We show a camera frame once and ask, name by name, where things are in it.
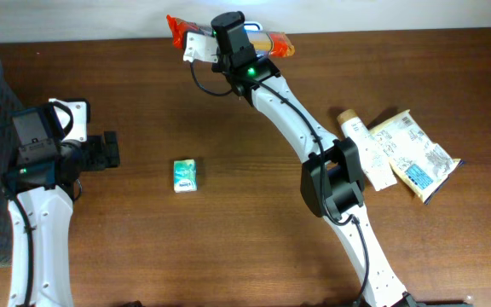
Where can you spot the small teal tissue pack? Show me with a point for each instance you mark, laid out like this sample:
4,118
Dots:
184,175

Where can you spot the white tube with tan cap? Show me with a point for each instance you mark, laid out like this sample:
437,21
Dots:
374,161

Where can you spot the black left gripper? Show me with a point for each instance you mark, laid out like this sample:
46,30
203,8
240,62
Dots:
101,159

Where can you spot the yellow snack bag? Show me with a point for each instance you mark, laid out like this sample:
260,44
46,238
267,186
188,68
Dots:
423,165

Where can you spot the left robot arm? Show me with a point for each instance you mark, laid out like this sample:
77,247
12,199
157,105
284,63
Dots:
41,185

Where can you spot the white barcode scanner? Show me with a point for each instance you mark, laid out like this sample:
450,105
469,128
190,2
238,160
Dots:
253,26

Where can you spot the orange pasta packet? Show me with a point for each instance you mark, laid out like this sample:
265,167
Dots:
265,43

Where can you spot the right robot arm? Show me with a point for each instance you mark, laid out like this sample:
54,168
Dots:
332,183

